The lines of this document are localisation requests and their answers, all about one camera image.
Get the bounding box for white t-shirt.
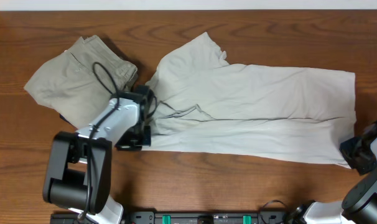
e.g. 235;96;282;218
148;33;356;167

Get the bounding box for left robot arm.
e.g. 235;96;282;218
43;85;155;223

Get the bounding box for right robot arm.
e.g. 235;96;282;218
285;120;377;224

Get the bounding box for folded khaki shorts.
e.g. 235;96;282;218
24;35;137;129

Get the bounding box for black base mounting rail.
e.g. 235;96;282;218
120;212;287;224

